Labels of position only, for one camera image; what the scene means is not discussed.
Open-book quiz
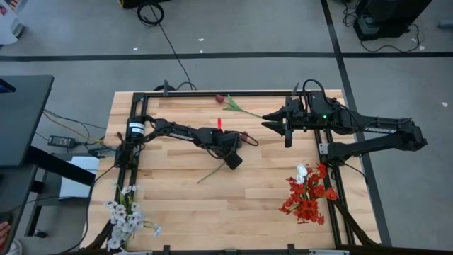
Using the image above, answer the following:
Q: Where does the person's foot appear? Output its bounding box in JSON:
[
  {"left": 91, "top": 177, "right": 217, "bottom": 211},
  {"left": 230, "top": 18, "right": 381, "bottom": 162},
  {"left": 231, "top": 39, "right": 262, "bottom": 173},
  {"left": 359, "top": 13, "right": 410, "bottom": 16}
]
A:
[{"left": 6, "top": 239, "right": 23, "bottom": 255}]

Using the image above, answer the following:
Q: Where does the black aluminium table frame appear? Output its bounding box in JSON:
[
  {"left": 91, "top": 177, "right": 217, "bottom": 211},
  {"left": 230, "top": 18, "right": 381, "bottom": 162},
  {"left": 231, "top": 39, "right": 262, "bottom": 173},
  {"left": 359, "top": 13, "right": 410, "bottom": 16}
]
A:
[{"left": 83, "top": 90, "right": 382, "bottom": 255}]

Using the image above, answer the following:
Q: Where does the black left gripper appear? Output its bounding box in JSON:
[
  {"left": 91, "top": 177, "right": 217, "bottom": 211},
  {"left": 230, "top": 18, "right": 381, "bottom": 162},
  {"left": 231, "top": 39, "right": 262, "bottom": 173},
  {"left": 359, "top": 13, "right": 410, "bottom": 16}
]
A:
[{"left": 197, "top": 127, "right": 245, "bottom": 171}]

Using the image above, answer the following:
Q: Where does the dark red tulip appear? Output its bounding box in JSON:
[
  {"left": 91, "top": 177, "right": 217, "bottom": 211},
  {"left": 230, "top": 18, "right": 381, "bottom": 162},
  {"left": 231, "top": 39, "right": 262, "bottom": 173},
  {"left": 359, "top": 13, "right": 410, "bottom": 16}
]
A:
[
  {"left": 196, "top": 130, "right": 251, "bottom": 185},
  {"left": 214, "top": 93, "right": 265, "bottom": 120}
]

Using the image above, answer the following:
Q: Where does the black power adapter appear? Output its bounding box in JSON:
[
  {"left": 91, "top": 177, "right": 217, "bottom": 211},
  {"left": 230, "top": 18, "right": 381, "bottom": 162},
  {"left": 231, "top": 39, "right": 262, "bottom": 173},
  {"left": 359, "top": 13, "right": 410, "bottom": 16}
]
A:
[{"left": 47, "top": 135, "right": 76, "bottom": 149}]

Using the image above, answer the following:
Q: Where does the person's hand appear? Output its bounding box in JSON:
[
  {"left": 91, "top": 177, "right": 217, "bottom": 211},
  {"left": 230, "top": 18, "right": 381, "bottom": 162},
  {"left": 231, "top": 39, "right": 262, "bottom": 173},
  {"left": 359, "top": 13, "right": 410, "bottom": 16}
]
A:
[{"left": 0, "top": 221, "right": 12, "bottom": 249}]

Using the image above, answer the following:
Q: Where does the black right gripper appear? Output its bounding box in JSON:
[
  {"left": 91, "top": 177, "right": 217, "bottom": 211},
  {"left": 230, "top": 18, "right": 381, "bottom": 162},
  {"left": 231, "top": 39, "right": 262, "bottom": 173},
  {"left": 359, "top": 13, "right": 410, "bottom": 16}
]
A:
[{"left": 260, "top": 90, "right": 341, "bottom": 149}]

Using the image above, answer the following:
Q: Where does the black floor cable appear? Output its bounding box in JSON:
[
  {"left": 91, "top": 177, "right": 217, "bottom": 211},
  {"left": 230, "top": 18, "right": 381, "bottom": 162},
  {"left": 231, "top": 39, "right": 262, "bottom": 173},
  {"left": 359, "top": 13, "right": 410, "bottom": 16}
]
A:
[{"left": 341, "top": 0, "right": 425, "bottom": 53}]

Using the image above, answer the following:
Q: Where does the black coiled cable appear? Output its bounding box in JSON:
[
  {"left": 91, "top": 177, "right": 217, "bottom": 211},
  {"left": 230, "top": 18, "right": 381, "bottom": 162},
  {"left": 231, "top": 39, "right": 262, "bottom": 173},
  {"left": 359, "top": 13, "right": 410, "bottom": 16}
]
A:
[{"left": 136, "top": 1, "right": 197, "bottom": 91}]

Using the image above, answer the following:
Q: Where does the black equipment case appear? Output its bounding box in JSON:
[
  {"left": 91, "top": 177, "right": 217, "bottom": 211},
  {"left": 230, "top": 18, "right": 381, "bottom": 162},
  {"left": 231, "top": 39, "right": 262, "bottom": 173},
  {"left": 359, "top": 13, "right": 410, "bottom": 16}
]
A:
[{"left": 352, "top": 0, "right": 433, "bottom": 42}]

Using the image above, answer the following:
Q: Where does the white box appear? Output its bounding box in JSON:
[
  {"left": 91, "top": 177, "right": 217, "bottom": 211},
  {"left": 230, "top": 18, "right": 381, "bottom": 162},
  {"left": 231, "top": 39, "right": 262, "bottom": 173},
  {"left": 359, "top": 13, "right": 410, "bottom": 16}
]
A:
[{"left": 58, "top": 155, "right": 101, "bottom": 200}]

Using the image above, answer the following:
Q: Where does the large white flower bunch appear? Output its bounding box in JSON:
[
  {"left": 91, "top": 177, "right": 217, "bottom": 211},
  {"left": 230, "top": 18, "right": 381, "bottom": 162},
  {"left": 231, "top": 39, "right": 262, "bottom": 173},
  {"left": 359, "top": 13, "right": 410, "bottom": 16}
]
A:
[{"left": 104, "top": 198, "right": 164, "bottom": 252}]

